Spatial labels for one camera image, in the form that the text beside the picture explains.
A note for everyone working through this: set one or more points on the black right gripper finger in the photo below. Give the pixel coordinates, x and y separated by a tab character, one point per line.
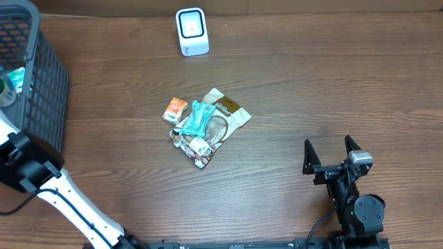
311	162
351	145

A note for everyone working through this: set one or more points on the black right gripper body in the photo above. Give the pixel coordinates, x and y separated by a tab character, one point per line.
340	188

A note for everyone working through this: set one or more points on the beige brown snack pouch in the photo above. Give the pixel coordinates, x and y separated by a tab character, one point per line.
228	117

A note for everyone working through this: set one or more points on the teal snack bar wrapper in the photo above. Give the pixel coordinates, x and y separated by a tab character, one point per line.
198	119

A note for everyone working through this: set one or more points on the orange tissue pack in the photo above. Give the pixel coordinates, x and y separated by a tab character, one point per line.
174	112

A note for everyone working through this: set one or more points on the teal tissue pack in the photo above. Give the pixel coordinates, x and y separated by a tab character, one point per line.
16	78

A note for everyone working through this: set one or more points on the green lidded jar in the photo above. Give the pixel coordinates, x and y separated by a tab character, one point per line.
8	94

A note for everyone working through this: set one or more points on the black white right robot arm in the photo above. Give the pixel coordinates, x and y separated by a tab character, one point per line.
360	218

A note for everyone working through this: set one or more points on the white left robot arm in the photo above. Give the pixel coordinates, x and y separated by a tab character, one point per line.
30	164

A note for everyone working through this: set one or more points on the white barcode scanner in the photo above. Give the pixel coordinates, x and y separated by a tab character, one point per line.
192	32

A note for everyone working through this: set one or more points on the dark grey mesh basket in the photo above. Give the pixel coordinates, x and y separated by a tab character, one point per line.
41	108

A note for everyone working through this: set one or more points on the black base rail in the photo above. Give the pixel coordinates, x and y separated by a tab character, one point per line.
239	245

